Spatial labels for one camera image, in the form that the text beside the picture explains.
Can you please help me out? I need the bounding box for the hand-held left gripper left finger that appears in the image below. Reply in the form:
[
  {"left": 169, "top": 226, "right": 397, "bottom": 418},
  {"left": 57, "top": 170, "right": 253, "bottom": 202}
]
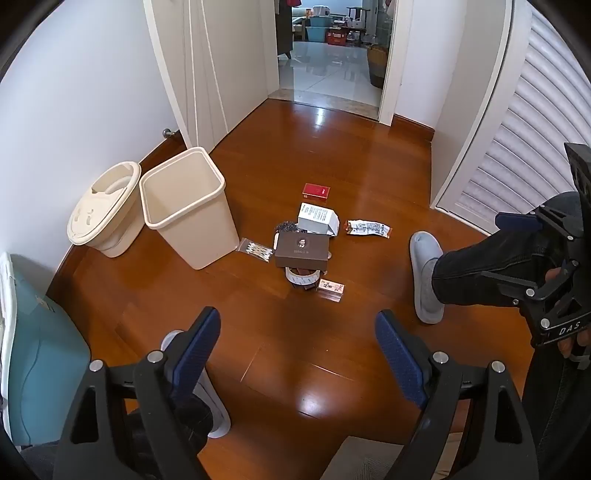
[{"left": 53, "top": 306, "right": 222, "bottom": 480}]

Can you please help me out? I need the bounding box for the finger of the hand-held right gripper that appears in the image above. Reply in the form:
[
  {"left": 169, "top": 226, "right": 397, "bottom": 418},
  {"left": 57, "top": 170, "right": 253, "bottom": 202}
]
[
  {"left": 496, "top": 207, "right": 578, "bottom": 241},
  {"left": 479, "top": 261, "right": 580, "bottom": 306}
]

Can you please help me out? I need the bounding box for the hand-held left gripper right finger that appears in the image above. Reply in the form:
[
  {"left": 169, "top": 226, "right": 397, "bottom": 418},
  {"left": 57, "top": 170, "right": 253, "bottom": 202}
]
[{"left": 375, "top": 309, "right": 539, "bottom": 480}]

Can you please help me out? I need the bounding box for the clear cotton swab pack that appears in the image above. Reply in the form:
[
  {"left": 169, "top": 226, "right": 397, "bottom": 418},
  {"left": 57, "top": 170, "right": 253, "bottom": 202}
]
[{"left": 236, "top": 237, "right": 274, "bottom": 264}]

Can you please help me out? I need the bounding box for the cream trash bin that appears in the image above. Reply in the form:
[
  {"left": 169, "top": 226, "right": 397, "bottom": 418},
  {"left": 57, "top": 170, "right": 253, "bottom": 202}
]
[{"left": 139, "top": 147, "right": 239, "bottom": 271}]

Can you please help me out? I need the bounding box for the white orange-edged plastic bag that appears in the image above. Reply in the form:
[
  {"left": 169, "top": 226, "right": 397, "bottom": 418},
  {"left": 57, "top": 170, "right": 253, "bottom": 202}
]
[{"left": 346, "top": 220, "right": 393, "bottom": 239}]

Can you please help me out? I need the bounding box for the person's right hand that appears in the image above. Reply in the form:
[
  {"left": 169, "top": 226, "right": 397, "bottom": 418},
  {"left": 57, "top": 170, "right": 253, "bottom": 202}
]
[{"left": 555, "top": 323, "right": 591, "bottom": 366}]

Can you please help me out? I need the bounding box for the person's right leg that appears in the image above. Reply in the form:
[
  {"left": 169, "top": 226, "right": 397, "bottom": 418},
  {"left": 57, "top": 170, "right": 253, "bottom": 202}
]
[{"left": 431, "top": 229, "right": 591, "bottom": 480}]

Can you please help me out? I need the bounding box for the grey left slipper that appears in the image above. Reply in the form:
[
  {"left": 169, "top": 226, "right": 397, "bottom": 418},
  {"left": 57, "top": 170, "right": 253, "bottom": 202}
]
[{"left": 161, "top": 330, "right": 232, "bottom": 439}]

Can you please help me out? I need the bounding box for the grey slipper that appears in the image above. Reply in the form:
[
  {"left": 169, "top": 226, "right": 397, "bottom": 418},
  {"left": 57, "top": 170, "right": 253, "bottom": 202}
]
[
  {"left": 409, "top": 232, "right": 446, "bottom": 325},
  {"left": 161, "top": 330, "right": 232, "bottom": 439}
]

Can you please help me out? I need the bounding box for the grey right slipper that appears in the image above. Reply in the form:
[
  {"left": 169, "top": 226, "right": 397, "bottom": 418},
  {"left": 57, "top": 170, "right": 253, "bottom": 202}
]
[{"left": 409, "top": 232, "right": 446, "bottom": 325}]

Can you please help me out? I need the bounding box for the white louvered closet door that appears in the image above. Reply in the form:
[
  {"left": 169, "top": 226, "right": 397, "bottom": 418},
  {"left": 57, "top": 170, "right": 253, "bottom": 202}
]
[{"left": 431, "top": 0, "right": 591, "bottom": 236}]

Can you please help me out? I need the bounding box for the grey fabric cushion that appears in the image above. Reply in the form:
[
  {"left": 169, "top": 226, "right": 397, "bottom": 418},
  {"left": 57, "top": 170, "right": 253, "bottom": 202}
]
[{"left": 318, "top": 436, "right": 407, "bottom": 480}]

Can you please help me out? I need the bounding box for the round white-labelled jar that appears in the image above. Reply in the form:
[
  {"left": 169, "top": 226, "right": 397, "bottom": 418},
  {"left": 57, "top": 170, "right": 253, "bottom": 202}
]
[{"left": 283, "top": 267, "right": 321, "bottom": 288}]

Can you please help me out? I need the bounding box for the brown flat box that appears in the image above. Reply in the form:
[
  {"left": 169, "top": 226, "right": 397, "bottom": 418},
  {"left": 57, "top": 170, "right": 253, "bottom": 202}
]
[{"left": 275, "top": 232, "right": 331, "bottom": 269}]

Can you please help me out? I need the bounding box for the teal plastic storage box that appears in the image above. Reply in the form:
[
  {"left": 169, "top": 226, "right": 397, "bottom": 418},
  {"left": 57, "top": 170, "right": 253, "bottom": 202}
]
[{"left": 0, "top": 251, "right": 90, "bottom": 446}]

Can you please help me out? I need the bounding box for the white cardboard box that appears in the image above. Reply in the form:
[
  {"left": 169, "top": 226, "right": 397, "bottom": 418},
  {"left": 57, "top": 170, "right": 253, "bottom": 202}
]
[{"left": 297, "top": 202, "right": 341, "bottom": 236}]

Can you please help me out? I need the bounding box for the cream bin with lid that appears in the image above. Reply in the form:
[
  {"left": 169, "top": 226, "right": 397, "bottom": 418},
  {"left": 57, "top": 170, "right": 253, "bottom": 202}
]
[{"left": 68, "top": 161, "right": 143, "bottom": 258}]

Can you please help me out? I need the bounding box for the wicker basket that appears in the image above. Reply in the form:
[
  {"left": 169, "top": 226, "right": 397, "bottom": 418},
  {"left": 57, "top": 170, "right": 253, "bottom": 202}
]
[{"left": 368, "top": 46, "right": 387, "bottom": 88}]

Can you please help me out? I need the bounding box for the teal tub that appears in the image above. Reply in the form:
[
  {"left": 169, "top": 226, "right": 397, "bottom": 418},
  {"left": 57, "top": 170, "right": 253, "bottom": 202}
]
[{"left": 305, "top": 16, "right": 331, "bottom": 43}]

